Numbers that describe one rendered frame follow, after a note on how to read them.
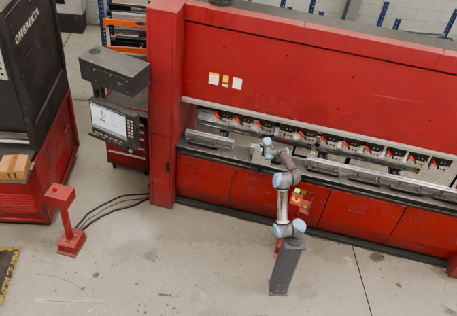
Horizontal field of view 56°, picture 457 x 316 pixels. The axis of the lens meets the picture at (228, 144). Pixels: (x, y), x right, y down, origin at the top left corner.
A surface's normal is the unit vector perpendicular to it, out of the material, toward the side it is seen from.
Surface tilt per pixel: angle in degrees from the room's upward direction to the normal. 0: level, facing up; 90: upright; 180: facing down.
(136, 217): 0
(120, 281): 0
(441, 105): 90
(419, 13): 90
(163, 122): 90
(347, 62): 90
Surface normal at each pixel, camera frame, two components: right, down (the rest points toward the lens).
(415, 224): -0.22, 0.63
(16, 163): 0.19, -0.74
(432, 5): 0.02, 0.66
